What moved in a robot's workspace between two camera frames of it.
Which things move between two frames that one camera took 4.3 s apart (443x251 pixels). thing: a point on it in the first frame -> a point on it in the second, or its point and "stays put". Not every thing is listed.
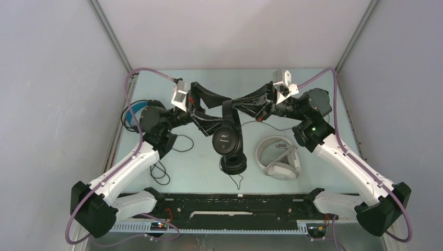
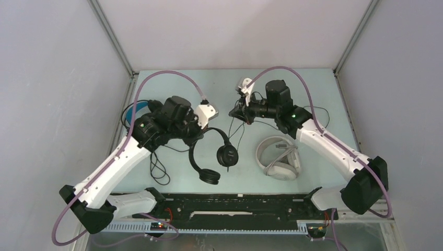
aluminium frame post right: x=362 y=23 stays put
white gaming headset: x=287 y=166 stays put
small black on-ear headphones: x=228 y=141 -> x=227 y=156
